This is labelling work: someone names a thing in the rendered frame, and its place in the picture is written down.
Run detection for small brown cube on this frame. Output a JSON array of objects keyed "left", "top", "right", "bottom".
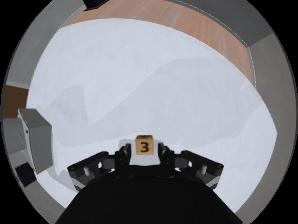
[{"left": 135, "top": 135, "right": 154, "bottom": 155}]

